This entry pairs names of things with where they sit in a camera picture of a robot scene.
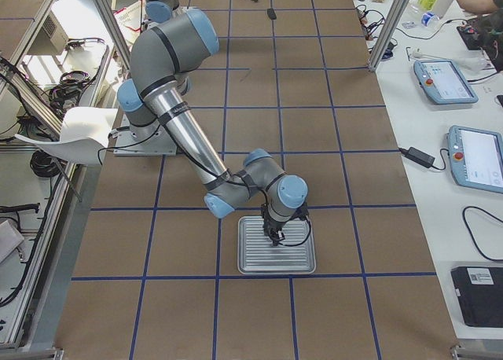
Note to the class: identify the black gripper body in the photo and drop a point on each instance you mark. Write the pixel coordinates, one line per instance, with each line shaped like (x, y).
(269, 225)

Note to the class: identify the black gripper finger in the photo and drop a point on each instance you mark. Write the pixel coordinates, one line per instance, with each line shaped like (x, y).
(279, 237)
(272, 240)

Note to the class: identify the ribbed metal tray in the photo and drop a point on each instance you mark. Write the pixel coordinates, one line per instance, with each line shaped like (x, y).
(257, 255)

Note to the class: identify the black power adapter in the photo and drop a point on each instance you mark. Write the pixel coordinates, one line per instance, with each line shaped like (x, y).
(417, 156)

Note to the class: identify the black laptop box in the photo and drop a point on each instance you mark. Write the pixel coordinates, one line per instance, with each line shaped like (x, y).
(479, 294)

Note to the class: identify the near blue teach pendant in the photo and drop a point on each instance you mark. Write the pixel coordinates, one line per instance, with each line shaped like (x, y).
(475, 158)

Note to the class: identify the blue teach pendant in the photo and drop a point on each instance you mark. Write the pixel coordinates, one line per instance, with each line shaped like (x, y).
(475, 158)
(443, 82)

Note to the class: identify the white chair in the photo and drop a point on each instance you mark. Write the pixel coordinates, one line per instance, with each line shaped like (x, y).
(83, 133)

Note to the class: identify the black brake pad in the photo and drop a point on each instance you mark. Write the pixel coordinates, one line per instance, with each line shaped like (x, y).
(271, 14)

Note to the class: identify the far blue teach pendant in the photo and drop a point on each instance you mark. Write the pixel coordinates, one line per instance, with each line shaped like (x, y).
(443, 82)

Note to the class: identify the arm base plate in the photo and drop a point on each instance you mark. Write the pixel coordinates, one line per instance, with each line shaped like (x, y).
(151, 140)

